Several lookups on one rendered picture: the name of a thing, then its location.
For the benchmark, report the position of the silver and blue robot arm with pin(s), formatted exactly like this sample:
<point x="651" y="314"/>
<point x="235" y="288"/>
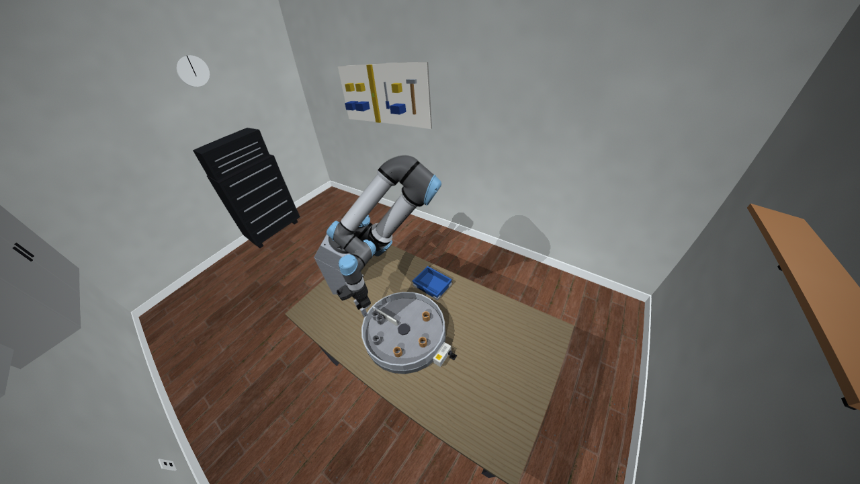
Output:
<point x="355" y="234"/>

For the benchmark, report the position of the blue crate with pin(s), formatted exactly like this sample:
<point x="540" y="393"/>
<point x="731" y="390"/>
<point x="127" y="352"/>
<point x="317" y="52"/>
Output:
<point x="432" y="282"/>

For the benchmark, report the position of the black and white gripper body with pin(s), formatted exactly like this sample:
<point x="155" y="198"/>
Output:
<point x="358" y="291"/>

